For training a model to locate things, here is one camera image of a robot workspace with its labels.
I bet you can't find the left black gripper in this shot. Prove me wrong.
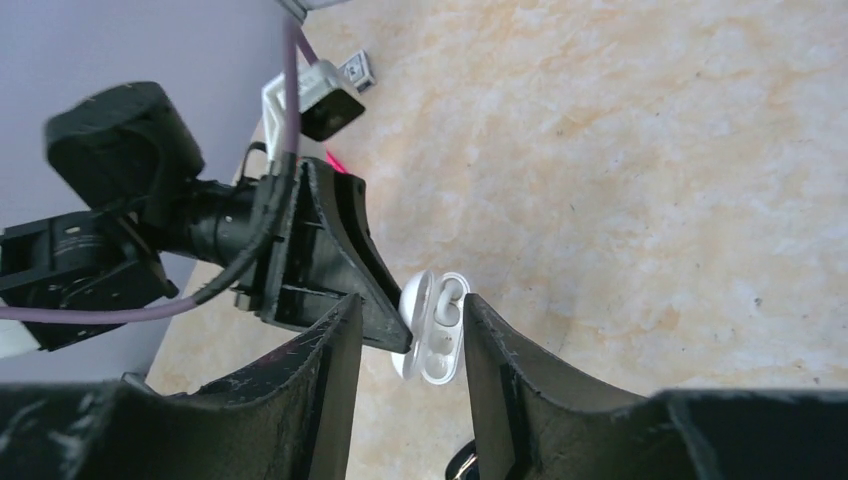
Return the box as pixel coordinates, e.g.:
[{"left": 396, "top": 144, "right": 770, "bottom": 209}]
[{"left": 1, "top": 81, "right": 292, "bottom": 351}]

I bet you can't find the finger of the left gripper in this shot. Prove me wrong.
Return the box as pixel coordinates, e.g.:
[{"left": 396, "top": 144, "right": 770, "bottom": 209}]
[{"left": 235, "top": 159, "right": 413, "bottom": 353}]

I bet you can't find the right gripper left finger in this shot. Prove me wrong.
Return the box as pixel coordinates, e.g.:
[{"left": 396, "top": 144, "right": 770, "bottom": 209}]
[{"left": 1, "top": 294, "right": 363, "bottom": 479}]

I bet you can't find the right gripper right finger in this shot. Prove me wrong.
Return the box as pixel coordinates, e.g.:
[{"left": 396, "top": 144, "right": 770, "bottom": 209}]
[{"left": 464, "top": 294, "right": 847, "bottom": 479}]

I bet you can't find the white earbud charging case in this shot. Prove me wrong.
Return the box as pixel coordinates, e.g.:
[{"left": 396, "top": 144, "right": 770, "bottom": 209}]
[{"left": 391, "top": 270, "right": 471, "bottom": 385}]

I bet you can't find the black earbud charging case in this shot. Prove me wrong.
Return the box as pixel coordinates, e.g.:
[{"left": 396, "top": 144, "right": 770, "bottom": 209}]
[{"left": 444, "top": 440, "right": 480, "bottom": 480}]

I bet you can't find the pink marker pen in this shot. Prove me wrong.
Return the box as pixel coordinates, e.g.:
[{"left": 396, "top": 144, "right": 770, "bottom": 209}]
[{"left": 326, "top": 151, "right": 349, "bottom": 174}]

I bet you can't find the grey playing card box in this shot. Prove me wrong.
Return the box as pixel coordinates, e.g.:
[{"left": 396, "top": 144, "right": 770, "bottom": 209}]
[{"left": 338, "top": 50, "right": 377, "bottom": 93}]

